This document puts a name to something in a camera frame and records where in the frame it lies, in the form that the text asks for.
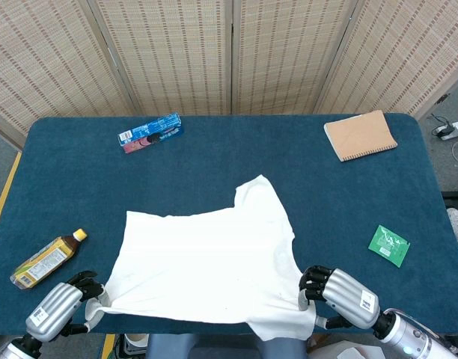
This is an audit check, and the long yellow floor tape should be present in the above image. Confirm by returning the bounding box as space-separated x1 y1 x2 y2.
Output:
0 151 22 244

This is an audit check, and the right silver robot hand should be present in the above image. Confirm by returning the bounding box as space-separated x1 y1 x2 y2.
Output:
296 265 382 331

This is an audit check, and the white paper sheet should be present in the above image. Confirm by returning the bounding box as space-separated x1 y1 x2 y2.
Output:
314 338 385 359

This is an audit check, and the tea bottle with yellow cap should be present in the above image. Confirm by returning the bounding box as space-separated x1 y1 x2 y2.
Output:
10 228 89 291

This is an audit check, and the black flat floor object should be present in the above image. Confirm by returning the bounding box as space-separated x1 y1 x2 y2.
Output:
441 190 458 210

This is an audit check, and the white cloth garment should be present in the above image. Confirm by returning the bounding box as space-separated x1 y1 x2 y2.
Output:
87 174 317 342

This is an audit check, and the short yellow floor tape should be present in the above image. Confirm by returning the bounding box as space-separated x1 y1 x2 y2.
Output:
101 334 117 359

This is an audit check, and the blue cookie box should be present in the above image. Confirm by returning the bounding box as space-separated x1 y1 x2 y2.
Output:
117 114 185 155

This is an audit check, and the blue table cloth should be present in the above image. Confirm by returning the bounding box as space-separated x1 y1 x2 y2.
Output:
0 113 458 336

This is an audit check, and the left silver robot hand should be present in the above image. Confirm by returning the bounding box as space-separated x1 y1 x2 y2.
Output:
25 271 112 343

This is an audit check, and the bamboo folding screen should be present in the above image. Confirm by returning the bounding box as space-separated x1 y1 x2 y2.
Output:
0 0 458 149

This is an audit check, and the brown spiral notebook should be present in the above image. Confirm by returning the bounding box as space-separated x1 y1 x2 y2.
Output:
323 109 399 163

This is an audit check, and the green packet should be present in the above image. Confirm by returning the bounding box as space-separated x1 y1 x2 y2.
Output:
367 224 411 268

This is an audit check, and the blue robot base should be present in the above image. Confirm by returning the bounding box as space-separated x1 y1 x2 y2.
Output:
145 332 307 359

